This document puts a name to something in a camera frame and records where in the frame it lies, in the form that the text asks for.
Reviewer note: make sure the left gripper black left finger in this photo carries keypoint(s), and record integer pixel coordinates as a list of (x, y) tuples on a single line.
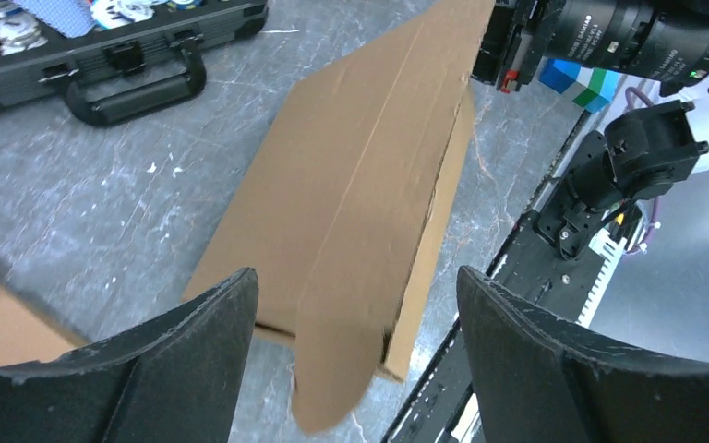
[(174, 378)]

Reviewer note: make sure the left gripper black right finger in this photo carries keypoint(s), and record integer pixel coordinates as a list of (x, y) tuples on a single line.
[(574, 379)]

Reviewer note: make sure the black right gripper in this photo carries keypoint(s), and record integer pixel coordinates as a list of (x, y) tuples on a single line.
[(665, 41)]

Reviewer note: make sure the cardboard box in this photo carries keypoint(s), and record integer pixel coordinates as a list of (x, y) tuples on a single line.
[(343, 210)]

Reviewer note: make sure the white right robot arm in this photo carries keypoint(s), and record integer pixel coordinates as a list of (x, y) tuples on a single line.
[(641, 154)]

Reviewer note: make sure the blue green block stack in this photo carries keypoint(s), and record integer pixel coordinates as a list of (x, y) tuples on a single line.
[(592, 89)]

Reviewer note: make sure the stack of flat cardboard sheets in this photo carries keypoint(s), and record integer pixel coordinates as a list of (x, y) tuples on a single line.
[(27, 334)]

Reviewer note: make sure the black poker chip case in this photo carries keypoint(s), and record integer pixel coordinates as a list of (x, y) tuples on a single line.
[(141, 56)]

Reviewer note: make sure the blue playing card deck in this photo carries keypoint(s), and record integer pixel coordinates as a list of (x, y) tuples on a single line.
[(71, 18)]

